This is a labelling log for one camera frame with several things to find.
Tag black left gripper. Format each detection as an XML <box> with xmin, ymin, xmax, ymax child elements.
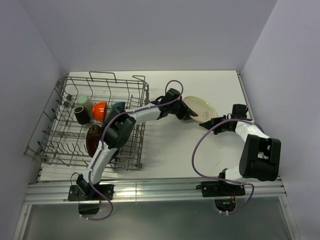
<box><xmin>168</xmin><ymin>99</ymin><xmax>196</xmax><ymax>121</ymax></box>

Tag cream green round plate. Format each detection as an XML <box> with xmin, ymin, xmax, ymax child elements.
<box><xmin>183</xmin><ymin>96</ymin><xmax>218</xmax><ymax>124</ymax></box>

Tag dark blue beige bowl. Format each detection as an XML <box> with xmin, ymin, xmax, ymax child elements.
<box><xmin>110</xmin><ymin>101</ymin><xmax>126</xmax><ymax>113</ymax></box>

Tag orange bowl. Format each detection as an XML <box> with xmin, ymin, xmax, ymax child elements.
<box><xmin>92</xmin><ymin>102</ymin><xmax>108</xmax><ymax>123</ymax></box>

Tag red round floral plate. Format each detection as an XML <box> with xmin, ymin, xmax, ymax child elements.
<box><xmin>86</xmin><ymin>124</ymin><xmax>101</xmax><ymax>157</ymax></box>

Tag dark brown cup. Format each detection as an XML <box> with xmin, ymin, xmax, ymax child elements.
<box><xmin>73</xmin><ymin>106</ymin><xmax>91</xmax><ymax>125</ymax></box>

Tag light green cup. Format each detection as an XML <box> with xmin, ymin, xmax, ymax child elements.
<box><xmin>76</xmin><ymin>95</ymin><xmax>94</xmax><ymax>114</ymax></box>

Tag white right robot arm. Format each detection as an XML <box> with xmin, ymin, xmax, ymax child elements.
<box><xmin>200</xmin><ymin>104</ymin><xmax>282</xmax><ymax>195</ymax></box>

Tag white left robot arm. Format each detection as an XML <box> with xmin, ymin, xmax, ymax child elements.
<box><xmin>76</xmin><ymin>88</ymin><xmax>198</xmax><ymax>200</ymax></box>

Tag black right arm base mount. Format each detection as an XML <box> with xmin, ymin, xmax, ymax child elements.
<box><xmin>195</xmin><ymin>181</ymin><xmax>246</xmax><ymax>198</ymax></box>

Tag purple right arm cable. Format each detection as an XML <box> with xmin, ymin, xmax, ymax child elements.
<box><xmin>191</xmin><ymin>117</ymin><xmax>266</xmax><ymax>215</ymax></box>

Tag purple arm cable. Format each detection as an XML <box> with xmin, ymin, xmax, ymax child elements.
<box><xmin>74</xmin><ymin>79</ymin><xmax>185</xmax><ymax>221</ymax></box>
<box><xmin>191</xmin><ymin>117</ymin><xmax>266</xmax><ymax>215</ymax></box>

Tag aluminium table rail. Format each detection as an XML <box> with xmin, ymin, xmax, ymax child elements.
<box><xmin>22</xmin><ymin>177</ymin><xmax>287</xmax><ymax>205</ymax></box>

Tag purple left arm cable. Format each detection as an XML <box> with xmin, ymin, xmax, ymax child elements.
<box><xmin>74</xmin><ymin>79</ymin><xmax>185</xmax><ymax>221</ymax></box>

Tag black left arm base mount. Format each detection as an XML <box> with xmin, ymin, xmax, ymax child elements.
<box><xmin>67</xmin><ymin>184</ymin><xmax>115</xmax><ymax>202</ymax></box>

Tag grey wire dish rack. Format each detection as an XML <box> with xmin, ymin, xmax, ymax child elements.
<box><xmin>23</xmin><ymin>71</ymin><xmax>149</xmax><ymax>169</ymax></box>

